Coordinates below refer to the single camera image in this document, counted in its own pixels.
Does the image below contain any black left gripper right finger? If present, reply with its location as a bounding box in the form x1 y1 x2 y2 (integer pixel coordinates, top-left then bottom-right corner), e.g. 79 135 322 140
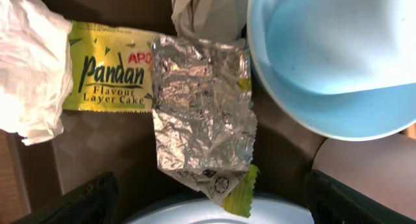
304 169 415 224

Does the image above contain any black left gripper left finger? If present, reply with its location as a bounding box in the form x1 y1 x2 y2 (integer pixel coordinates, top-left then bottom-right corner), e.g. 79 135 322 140
16 171 118 224

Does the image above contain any dark blue plate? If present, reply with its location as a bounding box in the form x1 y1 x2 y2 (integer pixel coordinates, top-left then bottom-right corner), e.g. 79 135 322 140
125 193 314 224

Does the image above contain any white tissue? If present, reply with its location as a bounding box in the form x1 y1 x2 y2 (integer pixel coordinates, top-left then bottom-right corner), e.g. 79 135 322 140
1 0 73 146
171 0 248 43

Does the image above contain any silver foil snack wrapper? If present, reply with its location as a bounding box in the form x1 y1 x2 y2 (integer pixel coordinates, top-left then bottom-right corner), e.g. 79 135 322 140
63 21 259 218

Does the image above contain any dark brown serving tray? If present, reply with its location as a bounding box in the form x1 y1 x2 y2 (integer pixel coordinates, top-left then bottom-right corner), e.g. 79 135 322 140
1 0 415 223

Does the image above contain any light blue bowl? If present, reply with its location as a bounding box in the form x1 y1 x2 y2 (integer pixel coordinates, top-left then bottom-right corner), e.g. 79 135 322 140
247 0 415 141

